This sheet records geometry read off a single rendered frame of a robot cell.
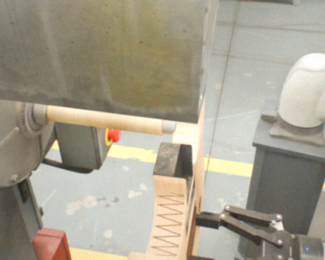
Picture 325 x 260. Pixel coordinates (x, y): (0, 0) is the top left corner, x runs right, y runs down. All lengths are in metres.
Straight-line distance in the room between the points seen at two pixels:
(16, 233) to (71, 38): 0.76
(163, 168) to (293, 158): 0.99
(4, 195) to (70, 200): 1.24
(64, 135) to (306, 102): 0.78
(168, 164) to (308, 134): 0.99
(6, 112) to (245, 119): 2.19
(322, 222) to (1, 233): 1.57
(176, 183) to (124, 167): 1.81
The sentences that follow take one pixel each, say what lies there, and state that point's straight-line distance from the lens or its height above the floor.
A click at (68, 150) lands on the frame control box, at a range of 1.02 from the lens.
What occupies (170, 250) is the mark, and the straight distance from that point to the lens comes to 0.58.
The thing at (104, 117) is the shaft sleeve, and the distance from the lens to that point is 0.63.
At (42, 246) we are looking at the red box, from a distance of 1.30.
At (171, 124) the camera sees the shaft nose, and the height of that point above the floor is 1.26.
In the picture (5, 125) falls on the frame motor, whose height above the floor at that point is 1.27.
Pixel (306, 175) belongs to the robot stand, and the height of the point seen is 0.59.
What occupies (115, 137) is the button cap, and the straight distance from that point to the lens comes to 1.03.
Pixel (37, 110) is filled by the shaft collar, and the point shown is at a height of 1.26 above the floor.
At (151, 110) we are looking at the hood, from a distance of 0.42.
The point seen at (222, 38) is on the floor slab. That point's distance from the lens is 3.63.
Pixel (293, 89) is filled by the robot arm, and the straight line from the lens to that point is 1.41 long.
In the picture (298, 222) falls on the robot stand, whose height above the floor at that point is 0.34.
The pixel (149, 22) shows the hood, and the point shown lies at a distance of 0.37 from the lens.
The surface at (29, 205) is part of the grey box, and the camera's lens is 1.19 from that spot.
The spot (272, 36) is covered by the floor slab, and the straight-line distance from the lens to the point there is 3.72.
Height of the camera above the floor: 1.65
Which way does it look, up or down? 39 degrees down
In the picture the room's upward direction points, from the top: straight up
